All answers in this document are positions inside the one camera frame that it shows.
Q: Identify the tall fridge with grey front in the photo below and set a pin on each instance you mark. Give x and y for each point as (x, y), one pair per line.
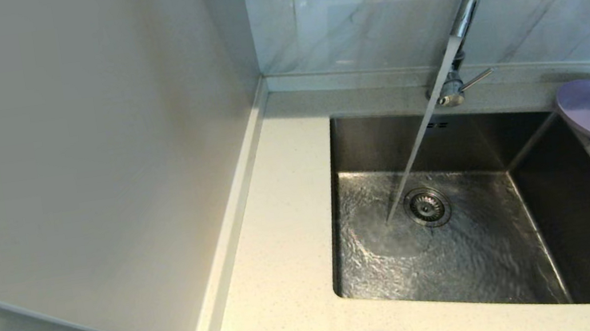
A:
(69, 162)

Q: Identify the chrome gooseneck faucet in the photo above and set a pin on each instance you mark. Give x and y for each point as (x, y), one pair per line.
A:
(455, 90)

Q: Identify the round metal drain strainer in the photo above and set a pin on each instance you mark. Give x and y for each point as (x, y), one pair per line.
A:
(428, 207)

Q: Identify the stainless steel sink basin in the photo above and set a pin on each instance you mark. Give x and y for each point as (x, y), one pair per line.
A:
(488, 265)

